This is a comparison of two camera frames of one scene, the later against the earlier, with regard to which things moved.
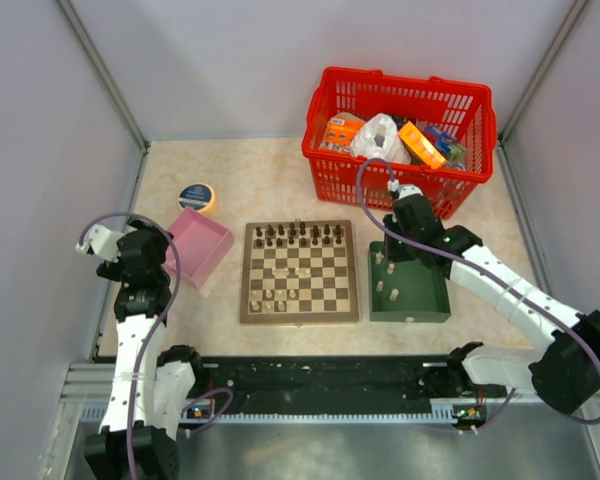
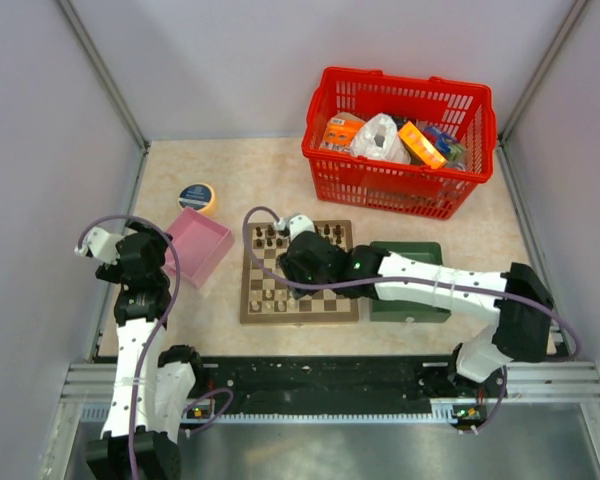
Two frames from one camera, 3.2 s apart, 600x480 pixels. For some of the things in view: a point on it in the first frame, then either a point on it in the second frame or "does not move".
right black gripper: x=394 y=254 to x=292 y=269
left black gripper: x=160 y=239 does not move
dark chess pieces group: x=297 y=233 does not move
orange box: x=421 y=145 does not move
